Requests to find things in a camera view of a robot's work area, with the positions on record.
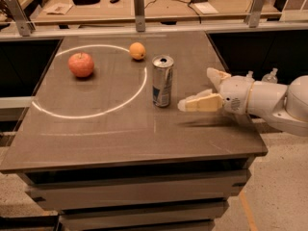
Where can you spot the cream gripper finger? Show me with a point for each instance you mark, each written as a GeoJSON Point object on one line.
{"type": "Point", "coordinates": [217, 76]}
{"type": "Point", "coordinates": [205, 101]}

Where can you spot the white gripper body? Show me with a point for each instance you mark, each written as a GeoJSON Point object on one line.
{"type": "Point", "coordinates": [235, 93]}

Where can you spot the silver redbull can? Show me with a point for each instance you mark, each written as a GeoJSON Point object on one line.
{"type": "Point", "coordinates": [162, 80]}

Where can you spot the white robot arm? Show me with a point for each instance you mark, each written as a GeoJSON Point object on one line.
{"type": "Point", "coordinates": [283, 107]}

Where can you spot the clear plastic bottle left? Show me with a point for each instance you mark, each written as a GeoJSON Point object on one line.
{"type": "Point", "coordinates": [249, 74]}

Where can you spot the clear plastic bottle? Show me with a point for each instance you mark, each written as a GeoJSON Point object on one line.
{"type": "Point", "coordinates": [271, 77]}
{"type": "Point", "coordinates": [249, 74]}

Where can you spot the clear plastic bottle right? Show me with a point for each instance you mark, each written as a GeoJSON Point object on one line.
{"type": "Point", "coordinates": [271, 77]}

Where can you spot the white paper sheet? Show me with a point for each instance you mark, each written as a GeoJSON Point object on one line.
{"type": "Point", "coordinates": [206, 8]}

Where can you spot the orange fruit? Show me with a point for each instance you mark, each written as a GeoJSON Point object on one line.
{"type": "Point", "coordinates": [137, 51]}

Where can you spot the grey drawer cabinet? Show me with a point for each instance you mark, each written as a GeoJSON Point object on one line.
{"type": "Point", "coordinates": [162, 197]}

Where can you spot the small black remote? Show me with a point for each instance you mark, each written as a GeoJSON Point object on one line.
{"type": "Point", "coordinates": [114, 1]}

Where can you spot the red apple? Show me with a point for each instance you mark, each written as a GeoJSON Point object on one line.
{"type": "Point", "coordinates": [81, 64]}

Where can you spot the black object on bench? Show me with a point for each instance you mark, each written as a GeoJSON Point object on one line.
{"type": "Point", "coordinates": [85, 2]}

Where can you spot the paper note left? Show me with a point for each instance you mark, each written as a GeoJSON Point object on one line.
{"type": "Point", "coordinates": [59, 8]}

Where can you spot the right metal bracket post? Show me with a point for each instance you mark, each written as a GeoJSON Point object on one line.
{"type": "Point", "coordinates": [254, 15]}

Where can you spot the metal bracket post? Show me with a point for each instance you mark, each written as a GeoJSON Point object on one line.
{"type": "Point", "coordinates": [13, 10]}
{"type": "Point", "coordinates": [139, 15]}
{"type": "Point", "coordinates": [254, 15]}

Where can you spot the middle metal bracket post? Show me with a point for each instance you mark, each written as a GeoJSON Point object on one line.
{"type": "Point", "coordinates": [139, 15]}

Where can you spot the left metal bracket post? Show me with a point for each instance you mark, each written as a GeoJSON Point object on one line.
{"type": "Point", "coordinates": [13, 10]}

